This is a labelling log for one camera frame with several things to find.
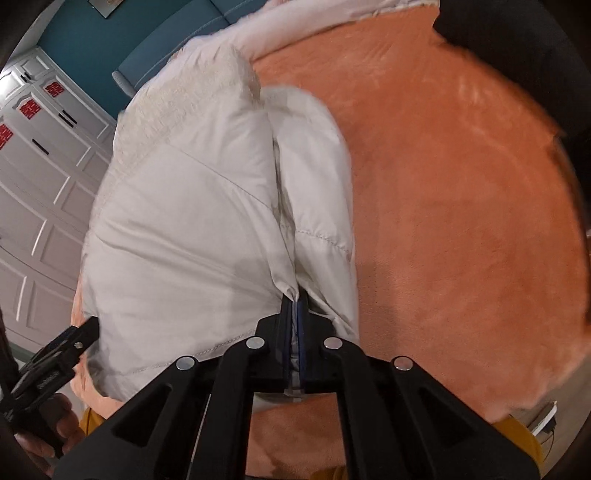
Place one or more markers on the pale pink duvet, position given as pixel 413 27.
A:
pixel 300 27

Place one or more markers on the red paper decoration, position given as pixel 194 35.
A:
pixel 30 109
pixel 54 89
pixel 4 136

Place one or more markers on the orange plush blanket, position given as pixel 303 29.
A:
pixel 461 207

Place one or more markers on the blue padded headboard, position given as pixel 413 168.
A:
pixel 152 64

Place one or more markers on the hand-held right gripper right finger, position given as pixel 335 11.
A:
pixel 302 332

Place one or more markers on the white panelled wardrobe doors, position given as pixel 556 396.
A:
pixel 37 221

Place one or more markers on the white crinkled bedspread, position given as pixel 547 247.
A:
pixel 184 207

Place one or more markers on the dark cloth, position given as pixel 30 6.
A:
pixel 508 46

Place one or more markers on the white device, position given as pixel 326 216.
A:
pixel 545 417

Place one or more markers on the wall picture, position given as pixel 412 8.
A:
pixel 104 7

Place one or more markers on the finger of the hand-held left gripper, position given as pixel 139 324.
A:
pixel 74 339

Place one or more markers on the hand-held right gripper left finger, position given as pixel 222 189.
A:
pixel 277 344

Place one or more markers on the person's left hand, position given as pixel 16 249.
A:
pixel 64 420

